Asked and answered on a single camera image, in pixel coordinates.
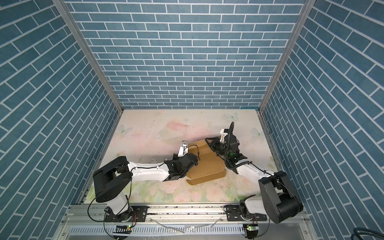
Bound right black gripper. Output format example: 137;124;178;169
206;137;231;160

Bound brown cardboard paper box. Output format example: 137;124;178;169
187;140;227;186

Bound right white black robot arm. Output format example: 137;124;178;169
205;134;304;224

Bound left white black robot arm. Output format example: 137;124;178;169
93;153;199;215

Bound right green circuit board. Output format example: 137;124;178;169
243;224;259;232

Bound green circuit board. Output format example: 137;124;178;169
243;224;259;232
113;225;132;235

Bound left green circuit board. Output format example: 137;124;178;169
113;225;132;235

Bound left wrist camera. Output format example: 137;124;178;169
178;141;189;158

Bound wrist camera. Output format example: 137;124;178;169
178;141;189;158
220;129;229;143

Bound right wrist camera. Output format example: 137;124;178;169
220;129;229;143

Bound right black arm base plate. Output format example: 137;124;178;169
223;205;267;222

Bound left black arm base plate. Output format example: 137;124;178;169
105;206;148;224

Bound white slotted cable duct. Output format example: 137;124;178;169
69;224;245;237

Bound aluminium front rail frame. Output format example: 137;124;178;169
53;203;317;240

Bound black cable bottom right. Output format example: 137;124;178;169
350;227;384;240

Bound right aluminium corner post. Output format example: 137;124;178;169
259;0;316;114

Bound aluminium corner post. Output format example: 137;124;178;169
259;0;316;114
52;0;124;114

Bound left aluminium corner post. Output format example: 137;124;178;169
52;0;124;114

